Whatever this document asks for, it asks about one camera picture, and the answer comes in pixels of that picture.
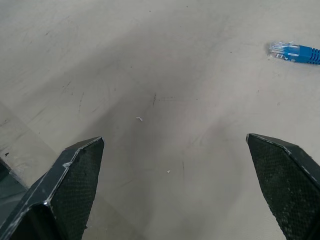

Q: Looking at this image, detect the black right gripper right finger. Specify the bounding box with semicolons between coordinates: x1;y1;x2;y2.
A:
245;133;320;240

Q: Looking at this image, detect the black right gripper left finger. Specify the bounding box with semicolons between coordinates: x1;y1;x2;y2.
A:
0;136;105;240

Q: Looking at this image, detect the blue ethernet cable plug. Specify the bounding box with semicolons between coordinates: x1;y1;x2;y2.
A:
268;40;320;66

